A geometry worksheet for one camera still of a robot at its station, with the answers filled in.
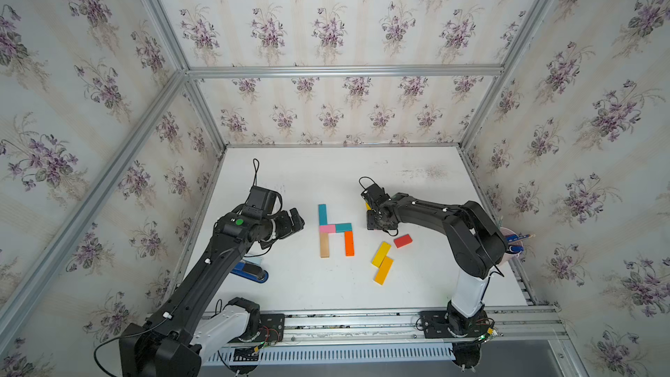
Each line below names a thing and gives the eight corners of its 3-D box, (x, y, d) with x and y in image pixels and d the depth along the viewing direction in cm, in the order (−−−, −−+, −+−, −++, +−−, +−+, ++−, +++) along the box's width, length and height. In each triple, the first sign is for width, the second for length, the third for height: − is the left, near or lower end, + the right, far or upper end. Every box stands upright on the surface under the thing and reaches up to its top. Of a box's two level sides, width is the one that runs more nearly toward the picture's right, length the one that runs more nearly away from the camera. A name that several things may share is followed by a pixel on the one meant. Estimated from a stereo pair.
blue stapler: (237, 275, 86) (232, 269, 81) (242, 265, 88) (238, 259, 83) (265, 284, 84) (261, 279, 80) (270, 274, 86) (266, 268, 82)
